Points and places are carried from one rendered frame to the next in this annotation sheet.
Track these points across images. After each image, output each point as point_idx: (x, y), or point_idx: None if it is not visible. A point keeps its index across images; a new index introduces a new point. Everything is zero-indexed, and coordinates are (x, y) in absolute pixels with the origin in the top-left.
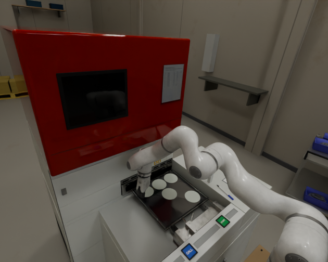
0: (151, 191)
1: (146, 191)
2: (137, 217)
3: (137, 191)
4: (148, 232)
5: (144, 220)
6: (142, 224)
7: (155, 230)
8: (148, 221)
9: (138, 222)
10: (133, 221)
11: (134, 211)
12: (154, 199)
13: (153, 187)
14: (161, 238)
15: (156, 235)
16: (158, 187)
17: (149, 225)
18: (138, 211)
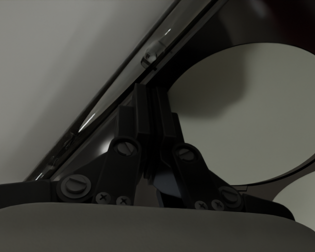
0: (248, 171)
1: (238, 133)
2: (49, 46)
3: (235, 34)
4: None
5: (46, 95)
6: (16, 89)
7: (24, 155)
8: (55, 117)
9: (14, 61)
10: None
11: (80, 2)
12: (147, 198)
13: (300, 179)
14: (2, 176)
15: (1, 160)
16: (295, 204)
17: (29, 125)
18: (93, 37)
